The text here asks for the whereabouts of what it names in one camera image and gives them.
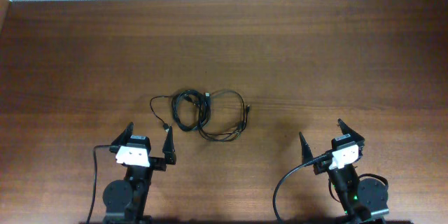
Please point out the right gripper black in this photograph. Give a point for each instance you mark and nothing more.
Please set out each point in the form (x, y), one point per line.
(347, 131)

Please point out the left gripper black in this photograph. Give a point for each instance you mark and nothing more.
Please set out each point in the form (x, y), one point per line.
(159, 164)

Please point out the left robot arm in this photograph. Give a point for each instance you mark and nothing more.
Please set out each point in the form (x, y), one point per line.
(125, 199)

